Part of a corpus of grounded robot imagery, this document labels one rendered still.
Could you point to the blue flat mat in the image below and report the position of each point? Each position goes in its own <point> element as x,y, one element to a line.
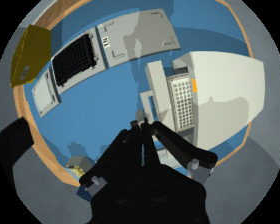
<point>93,112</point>

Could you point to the olive yellow open bin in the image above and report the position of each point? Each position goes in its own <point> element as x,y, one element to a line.
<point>31,55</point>

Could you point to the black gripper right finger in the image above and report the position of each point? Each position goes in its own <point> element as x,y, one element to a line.
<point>198,162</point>

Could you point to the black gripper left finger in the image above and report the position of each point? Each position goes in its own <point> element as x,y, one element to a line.
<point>117,157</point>

